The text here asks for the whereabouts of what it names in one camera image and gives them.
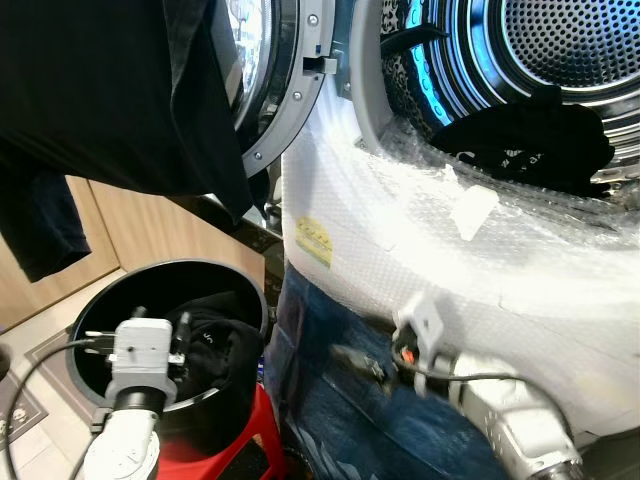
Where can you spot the grey washer door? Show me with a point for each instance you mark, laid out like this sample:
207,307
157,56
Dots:
290,90

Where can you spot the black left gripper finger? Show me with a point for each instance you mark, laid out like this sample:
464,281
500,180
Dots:
140,313
184,328

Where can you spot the plain black garment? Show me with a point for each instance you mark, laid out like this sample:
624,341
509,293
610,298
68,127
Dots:
225,345

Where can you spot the wooden cabinet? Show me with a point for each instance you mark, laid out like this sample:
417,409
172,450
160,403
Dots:
150,230

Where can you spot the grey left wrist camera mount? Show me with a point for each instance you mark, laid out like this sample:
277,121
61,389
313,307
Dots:
140,350

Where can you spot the black round bucket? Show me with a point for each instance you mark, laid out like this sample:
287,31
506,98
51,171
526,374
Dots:
100,300

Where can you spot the black metal bar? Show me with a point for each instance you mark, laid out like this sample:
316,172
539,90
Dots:
255,230

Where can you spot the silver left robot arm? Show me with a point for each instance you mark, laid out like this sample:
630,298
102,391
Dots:
120,445

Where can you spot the bubble-wrapped white washing machine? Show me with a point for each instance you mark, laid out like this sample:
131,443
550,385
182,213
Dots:
400,260

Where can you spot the red plastic stool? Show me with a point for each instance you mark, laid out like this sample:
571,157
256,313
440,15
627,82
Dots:
260,430

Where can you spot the perforated steel washer drum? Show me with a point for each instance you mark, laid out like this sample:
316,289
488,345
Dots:
570,40

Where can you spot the yellow label sticker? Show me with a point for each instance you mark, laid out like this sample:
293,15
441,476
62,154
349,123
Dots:
314,240

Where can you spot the white tape flap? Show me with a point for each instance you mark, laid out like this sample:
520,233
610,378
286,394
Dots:
475,212

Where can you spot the black hanging garment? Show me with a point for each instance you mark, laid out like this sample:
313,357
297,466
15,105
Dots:
100,90

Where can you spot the grey patterned floor mat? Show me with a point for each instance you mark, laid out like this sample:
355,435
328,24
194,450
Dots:
55,375

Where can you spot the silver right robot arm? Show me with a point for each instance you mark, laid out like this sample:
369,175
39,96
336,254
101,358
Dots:
520,420

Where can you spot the dark blue cloth cover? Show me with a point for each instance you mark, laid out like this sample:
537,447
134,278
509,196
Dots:
340,420

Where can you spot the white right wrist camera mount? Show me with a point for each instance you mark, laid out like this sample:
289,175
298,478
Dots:
420,320

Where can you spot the black garment with white print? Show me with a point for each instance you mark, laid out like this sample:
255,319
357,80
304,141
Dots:
530,140

